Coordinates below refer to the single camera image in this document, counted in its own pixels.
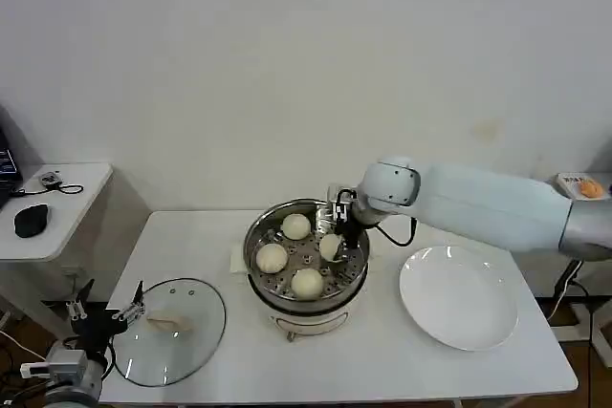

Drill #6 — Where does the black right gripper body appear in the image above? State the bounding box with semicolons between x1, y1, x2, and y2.
335;204;362;249

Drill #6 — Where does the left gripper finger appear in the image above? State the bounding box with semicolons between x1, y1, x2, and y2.
111;280;146;323
66;278;96;321

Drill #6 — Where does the round glass lid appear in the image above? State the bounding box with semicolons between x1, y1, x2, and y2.
111;276;228;387

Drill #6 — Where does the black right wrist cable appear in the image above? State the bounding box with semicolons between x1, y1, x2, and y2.
371;215;418;247

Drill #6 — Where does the orange round object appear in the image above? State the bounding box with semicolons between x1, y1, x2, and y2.
579;178;603;199

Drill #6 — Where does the steel steamer pot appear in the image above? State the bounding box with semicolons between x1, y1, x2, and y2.
243;198;372;343

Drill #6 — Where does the black lanyard cord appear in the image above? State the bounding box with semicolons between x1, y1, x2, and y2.
10;181;85;198

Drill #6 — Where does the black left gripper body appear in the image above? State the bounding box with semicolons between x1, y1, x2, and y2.
70;309;129;352

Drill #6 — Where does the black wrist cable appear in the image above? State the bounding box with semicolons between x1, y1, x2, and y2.
60;334;117;376
371;215;418;247

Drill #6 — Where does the dark laptop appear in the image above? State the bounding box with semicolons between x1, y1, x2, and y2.
0;104;25;204

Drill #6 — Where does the black computer mouse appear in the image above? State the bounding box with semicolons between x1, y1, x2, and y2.
13;203;51;239

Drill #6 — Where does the white steamed bun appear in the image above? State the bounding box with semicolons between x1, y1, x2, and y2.
290;268;324;300
281;212;312;241
255;242;290;274
317;233;344;264

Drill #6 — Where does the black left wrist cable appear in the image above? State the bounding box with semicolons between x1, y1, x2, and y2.
60;334;117;376

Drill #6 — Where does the white round plate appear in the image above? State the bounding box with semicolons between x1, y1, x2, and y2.
399;245;520;353

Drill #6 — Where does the white floor cable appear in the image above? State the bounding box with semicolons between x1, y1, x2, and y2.
0;328;49;362

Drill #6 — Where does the white side table with box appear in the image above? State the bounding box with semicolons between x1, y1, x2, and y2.
556;171;612;356

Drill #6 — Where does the white power cable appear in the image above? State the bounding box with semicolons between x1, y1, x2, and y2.
546;259;582;322

